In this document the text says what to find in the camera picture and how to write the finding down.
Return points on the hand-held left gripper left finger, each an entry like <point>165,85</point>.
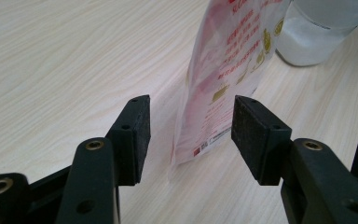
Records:
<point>105,168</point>

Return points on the red and white refill pouch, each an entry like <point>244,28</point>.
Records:
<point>227,77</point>

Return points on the white lidded clear jar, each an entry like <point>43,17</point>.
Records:
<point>310,37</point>

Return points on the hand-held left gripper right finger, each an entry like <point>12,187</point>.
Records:
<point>279,155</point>

